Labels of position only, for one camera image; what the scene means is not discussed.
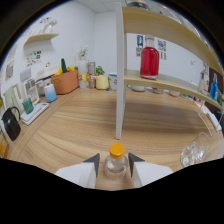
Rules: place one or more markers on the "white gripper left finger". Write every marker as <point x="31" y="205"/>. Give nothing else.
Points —
<point x="78" y="173"/>

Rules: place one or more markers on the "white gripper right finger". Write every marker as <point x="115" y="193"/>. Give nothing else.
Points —
<point x="150" y="171"/>

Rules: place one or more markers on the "green cup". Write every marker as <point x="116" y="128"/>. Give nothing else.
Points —
<point x="28" y="106"/>

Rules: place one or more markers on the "clear glass with ice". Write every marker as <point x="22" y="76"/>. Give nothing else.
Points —
<point x="195" y="153"/>

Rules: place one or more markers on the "white tray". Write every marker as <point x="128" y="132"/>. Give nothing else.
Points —
<point x="35" y="114"/>

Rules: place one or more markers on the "black kettle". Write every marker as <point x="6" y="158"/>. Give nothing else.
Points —
<point x="11" y="125"/>

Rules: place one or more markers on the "pale blue white humidifier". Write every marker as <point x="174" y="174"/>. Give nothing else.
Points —
<point x="50" y="94"/>

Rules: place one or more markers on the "orange storage basket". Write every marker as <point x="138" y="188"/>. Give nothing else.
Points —
<point x="65" y="83"/>

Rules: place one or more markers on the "yellow mug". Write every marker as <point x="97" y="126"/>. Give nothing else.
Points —
<point x="102" y="82"/>

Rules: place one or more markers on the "white kitchen appliance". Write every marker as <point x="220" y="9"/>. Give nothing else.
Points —
<point x="45" y="75"/>

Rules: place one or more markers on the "green potted plant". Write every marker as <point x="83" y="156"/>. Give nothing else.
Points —
<point x="100" y="70"/>

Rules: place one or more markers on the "steel tumbler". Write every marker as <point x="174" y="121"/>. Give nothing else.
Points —
<point x="91" y="67"/>

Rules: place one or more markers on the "red liquid glass bottle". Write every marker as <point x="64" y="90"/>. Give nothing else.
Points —
<point x="149" y="63"/>

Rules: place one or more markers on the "white vase with flowers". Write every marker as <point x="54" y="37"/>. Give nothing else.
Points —
<point x="82" y="65"/>

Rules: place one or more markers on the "white figurine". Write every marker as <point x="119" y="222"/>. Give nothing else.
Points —
<point x="50" y="26"/>

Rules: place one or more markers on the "two-tier wooden shelf rack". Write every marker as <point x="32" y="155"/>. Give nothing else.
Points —
<point x="150" y="20"/>

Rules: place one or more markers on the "multicoloured wall poster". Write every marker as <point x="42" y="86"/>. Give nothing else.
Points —
<point x="162" y="50"/>

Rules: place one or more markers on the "wall photo collage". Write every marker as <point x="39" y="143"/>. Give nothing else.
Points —
<point x="34" y="58"/>

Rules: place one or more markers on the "blue topped wall poster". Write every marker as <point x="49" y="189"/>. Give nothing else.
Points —
<point x="139" y="45"/>

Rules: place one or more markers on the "wooden wall shelf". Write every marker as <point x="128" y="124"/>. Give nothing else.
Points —
<point x="41" y="37"/>

